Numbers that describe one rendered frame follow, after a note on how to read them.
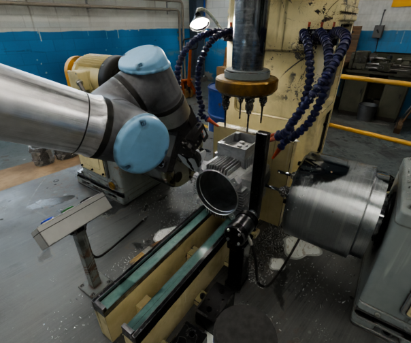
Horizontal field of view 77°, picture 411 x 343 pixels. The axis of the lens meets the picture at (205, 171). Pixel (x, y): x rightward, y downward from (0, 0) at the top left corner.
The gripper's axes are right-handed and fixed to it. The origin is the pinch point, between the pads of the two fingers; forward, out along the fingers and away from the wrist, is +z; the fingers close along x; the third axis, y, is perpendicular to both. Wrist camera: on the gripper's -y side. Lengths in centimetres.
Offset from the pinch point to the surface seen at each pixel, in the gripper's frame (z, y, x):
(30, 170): 100, -15, 240
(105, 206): -9.1, -22.2, 11.2
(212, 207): 14.7, -3.9, -3.9
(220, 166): 0.1, 4.0, -6.8
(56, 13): 82, 249, 509
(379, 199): -0.1, 8.1, -45.8
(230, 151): 2.1, 11.0, -5.8
